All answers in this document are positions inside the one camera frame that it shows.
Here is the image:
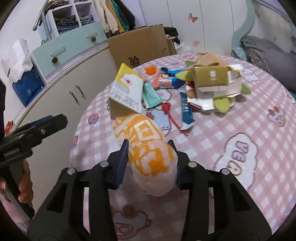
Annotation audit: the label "orange white plastic bag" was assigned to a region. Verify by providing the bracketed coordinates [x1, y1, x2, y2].
[112, 113, 178, 197]

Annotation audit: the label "yellow white medicine box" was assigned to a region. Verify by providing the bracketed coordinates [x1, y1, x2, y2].
[108, 63, 144, 120]

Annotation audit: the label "olive green carton box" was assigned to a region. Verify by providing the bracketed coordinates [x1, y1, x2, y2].
[191, 66, 230, 92]

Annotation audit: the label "orange bottle cap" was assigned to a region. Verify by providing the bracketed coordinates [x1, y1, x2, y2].
[145, 65, 157, 75]

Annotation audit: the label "red white box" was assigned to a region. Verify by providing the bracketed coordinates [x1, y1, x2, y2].
[185, 82, 218, 113]

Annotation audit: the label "person's left hand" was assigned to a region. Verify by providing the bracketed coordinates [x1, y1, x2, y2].
[1, 160, 34, 203]

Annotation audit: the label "blue shopping bag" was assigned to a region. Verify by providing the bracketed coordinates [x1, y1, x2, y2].
[12, 66, 45, 107]

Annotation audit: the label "white lower cabinet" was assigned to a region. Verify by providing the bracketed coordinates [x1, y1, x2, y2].
[15, 46, 117, 210]

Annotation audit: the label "white paper shopping bag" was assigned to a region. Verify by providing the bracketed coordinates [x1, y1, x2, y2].
[1, 39, 33, 83]

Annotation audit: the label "teal drawer unit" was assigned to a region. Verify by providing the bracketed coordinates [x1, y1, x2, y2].
[31, 22, 107, 77]

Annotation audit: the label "blue white tube wrapper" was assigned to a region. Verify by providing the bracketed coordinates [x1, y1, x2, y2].
[180, 92, 195, 131]

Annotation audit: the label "pink checkered tablecloth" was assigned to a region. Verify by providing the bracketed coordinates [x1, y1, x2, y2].
[69, 52, 296, 241]

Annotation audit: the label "teal sachet packet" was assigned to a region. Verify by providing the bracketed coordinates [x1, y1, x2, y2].
[142, 82, 163, 109]

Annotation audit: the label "large brown cardboard box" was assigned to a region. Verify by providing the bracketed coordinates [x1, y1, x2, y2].
[107, 25, 170, 68]

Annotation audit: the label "pink blue snack packet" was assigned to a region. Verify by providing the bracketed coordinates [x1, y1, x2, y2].
[152, 71, 186, 89]

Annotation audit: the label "blue snack wrapper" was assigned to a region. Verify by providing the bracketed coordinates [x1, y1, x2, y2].
[160, 67, 184, 76]

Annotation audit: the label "hanging clothes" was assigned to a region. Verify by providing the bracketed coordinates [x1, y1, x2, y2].
[93, 0, 135, 37]

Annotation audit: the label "grey folded duvet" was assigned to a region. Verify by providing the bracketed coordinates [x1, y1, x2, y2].
[241, 36, 295, 92]

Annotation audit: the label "white wardrobe doors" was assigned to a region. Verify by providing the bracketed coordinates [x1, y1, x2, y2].
[139, 0, 247, 55]

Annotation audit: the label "red string cord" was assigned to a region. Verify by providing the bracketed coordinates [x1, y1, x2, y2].
[161, 101, 191, 134]

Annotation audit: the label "teal bunk bed frame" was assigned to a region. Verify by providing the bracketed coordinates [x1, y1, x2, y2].
[230, 1, 295, 53]

